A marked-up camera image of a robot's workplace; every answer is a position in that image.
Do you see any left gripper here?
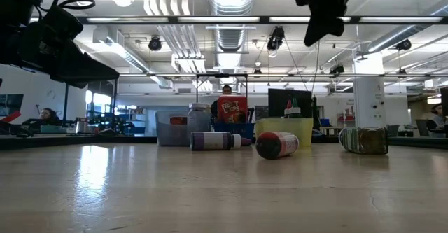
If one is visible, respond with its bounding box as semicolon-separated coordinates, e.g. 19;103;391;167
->
0;20;121;89

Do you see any green food colouring bottle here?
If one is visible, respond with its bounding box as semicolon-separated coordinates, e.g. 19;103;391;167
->
291;97;305;119

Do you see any red froot loops box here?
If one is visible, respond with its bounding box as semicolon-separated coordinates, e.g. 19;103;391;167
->
217;95;249;124

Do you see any square herb jar green label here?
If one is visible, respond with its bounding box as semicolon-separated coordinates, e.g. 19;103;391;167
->
338;126;389;156

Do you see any purple food colouring bottle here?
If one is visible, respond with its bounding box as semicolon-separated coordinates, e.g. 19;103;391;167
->
190;131;253;152

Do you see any person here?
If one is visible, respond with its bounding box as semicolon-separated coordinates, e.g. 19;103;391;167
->
20;107;62;126
211;84;234;122
425;103;448;138

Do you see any background storage shelf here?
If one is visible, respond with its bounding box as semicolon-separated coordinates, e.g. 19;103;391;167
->
117;104;157;127

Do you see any dark background panel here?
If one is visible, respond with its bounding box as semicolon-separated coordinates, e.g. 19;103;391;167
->
0;93;25;118

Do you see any white column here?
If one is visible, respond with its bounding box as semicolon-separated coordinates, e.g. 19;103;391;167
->
353;52;386;128

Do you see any black computer monitor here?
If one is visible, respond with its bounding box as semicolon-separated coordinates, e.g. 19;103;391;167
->
267;88;313;119
440;87;448;117

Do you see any red background cart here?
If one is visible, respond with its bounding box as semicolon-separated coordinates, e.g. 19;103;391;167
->
337;111;354;129

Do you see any yellow plastic bin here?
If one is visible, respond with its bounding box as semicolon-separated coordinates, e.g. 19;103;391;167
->
254;117;315;147

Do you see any LED light bar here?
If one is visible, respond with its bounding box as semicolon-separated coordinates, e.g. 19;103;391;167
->
29;15;448;25

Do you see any grey plastic bin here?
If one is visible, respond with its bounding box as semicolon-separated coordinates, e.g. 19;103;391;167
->
155;111;192;147

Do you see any blue plastic basket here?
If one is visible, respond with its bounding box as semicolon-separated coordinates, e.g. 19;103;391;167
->
211;122;256;140

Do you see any black background rig frame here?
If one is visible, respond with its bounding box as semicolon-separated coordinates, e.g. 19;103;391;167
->
62;80;119;129
195;73;249;103

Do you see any white rectangular ceiling duct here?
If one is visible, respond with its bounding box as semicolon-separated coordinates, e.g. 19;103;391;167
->
92;26;174;90

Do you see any grey round ceiling duct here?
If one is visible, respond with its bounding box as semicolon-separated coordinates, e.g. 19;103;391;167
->
365;29;409;54

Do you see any black aluminium table frame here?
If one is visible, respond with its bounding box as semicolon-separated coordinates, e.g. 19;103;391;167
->
0;134;448;150

